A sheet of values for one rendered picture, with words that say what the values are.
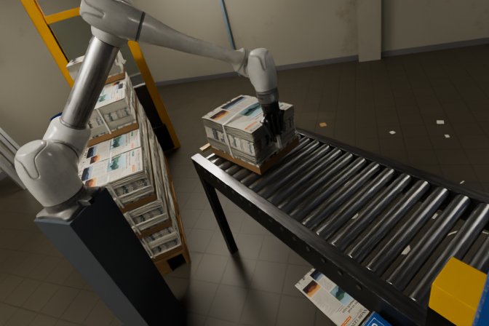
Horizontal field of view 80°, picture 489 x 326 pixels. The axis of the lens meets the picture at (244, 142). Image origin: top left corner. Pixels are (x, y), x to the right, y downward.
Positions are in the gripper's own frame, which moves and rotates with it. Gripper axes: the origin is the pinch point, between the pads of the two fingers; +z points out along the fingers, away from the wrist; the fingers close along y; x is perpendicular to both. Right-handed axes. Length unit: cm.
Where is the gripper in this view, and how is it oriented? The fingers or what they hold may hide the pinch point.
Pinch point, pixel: (277, 140)
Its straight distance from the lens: 133.1
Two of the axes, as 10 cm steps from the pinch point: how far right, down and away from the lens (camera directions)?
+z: 2.3, 8.3, 5.1
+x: 5.9, 2.9, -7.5
